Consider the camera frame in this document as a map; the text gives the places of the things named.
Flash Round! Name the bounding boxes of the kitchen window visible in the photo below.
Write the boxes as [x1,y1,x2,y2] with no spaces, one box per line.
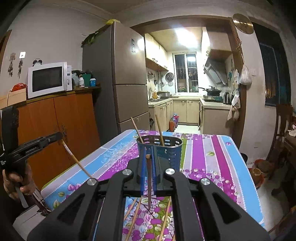
[174,53,199,93]

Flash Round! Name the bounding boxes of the white microwave oven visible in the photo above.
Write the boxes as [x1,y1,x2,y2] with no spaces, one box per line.
[27,62,73,99]

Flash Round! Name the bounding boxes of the round gold wall clock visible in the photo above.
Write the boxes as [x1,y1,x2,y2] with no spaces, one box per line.
[232,14,254,35]

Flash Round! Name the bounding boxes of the orange wooden cabinet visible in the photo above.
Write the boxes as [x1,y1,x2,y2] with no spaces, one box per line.
[15,87,101,189]

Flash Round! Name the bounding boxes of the wooden dining chair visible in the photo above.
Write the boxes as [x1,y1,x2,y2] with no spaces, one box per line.
[266,104,293,161]

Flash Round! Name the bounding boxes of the steel range hood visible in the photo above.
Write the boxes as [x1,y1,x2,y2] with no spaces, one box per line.
[204,58,228,86]

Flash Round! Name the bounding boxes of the black wok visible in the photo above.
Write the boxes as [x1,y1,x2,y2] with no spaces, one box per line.
[199,86,222,96]

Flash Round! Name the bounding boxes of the white hanging plastic bag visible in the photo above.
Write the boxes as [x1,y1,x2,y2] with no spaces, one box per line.
[239,64,252,86]

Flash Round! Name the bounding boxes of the brown tall refrigerator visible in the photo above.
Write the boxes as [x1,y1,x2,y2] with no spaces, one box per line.
[82,22,150,144]

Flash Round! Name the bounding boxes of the dark room window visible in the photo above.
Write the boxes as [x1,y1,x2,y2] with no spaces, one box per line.
[253,23,291,106]

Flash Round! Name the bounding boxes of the blue perforated utensil holder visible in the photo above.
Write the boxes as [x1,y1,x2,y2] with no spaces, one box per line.
[137,135,183,171]

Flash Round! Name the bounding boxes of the operator left hand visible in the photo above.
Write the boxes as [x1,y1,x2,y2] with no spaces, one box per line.
[3,163,36,201]

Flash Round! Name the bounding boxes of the wooden chopstick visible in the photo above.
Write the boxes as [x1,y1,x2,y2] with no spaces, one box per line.
[155,114,165,146]
[145,154,152,210]
[130,117,144,144]
[158,197,171,241]
[61,140,92,178]
[125,197,142,241]
[123,197,138,221]

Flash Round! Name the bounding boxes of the steel electric kettle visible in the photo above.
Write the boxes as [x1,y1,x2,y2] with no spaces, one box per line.
[223,92,231,105]

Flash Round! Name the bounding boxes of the floral striped tablecloth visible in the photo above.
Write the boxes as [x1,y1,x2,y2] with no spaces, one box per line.
[41,130,264,240]

